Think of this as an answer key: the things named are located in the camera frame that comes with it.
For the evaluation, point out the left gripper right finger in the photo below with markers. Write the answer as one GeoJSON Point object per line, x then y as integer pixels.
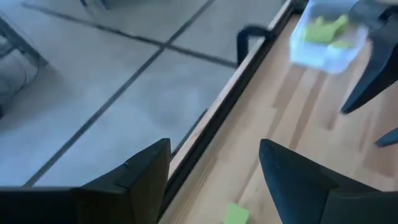
{"type": "Point", "coordinates": [304, 196]}

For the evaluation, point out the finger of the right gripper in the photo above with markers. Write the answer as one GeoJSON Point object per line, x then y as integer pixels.
{"type": "Point", "coordinates": [376, 62]}
{"type": "Point", "coordinates": [390, 138]}

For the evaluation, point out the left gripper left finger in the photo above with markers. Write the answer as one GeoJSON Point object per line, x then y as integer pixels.
{"type": "Point", "coordinates": [136, 189]}

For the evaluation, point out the green rectangular wooden block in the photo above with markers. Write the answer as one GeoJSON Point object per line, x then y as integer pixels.
{"type": "Point", "coordinates": [340, 44]}

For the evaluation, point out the green wooden arch block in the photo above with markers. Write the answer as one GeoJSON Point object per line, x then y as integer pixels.
{"type": "Point", "coordinates": [323, 32]}

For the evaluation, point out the green wooden cube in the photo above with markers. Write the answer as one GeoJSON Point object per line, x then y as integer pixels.
{"type": "Point", "coordinates": [235, 215]}

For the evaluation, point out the clear plastic bin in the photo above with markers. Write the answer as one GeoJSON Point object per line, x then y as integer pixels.
{"type": "Point", "coordinates": [311, 56]}

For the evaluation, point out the grey metal stand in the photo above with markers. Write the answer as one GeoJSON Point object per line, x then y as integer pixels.
{"type": "Point", "coordinates": [18, 71]}

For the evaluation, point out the black aluminium table frame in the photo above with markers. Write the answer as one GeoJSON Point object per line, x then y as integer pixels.
{"type": "Point", "coordinates": [220, 115]}

